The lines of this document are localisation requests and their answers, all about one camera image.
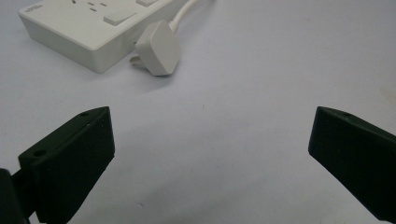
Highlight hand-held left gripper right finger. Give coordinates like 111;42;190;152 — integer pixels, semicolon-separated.
307;105;396;224

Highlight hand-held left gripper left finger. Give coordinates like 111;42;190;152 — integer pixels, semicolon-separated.
11;105;116;224

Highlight white power strip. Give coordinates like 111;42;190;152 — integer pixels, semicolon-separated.
18;0;191;75

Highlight white power plug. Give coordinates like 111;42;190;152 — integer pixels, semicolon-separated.
129;20;182;77

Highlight white power cable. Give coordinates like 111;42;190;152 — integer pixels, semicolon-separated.
169;0;216;34

